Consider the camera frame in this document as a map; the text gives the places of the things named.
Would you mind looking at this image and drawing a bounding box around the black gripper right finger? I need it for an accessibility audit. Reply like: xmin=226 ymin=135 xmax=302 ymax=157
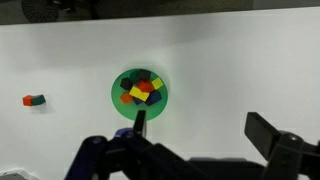
xmin=244 ymin=112 xmax=302 ymax=160

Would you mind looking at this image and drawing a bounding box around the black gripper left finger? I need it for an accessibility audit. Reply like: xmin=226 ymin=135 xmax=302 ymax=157
xmin=133 ymin=110 xmax=147 ymax=137

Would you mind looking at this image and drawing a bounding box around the dark blue-green block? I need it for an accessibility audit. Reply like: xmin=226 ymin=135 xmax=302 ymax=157
xmin=31 ymin=95 xmax=46 ymax=106

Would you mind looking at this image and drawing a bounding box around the orange block in bowl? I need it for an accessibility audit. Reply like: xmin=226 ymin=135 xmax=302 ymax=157
xmin=120 ymin=92 xmax=133 ymax=104

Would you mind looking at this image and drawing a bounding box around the yellow block in bowl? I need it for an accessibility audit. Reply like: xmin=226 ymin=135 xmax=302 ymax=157
xmin=129 ymin=86 xmax=150 ymax=101

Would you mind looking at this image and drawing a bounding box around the green bowl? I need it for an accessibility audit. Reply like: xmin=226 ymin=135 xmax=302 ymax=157
xmin=111 ymin=68 xmax=169 ymax=121

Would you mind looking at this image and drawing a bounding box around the red block in bowl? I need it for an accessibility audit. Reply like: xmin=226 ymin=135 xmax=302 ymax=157
xmin=137 ymin=80 xmax=153 ymax=92

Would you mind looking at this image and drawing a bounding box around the orange block on table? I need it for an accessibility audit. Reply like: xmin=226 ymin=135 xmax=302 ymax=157
xmin=23 ymin=95 xmax=33 ymax=106

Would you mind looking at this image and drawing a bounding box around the black fan base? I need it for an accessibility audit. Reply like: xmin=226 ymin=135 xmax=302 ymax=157
xmin=21 ymin=0 xmax=59 ymax=23

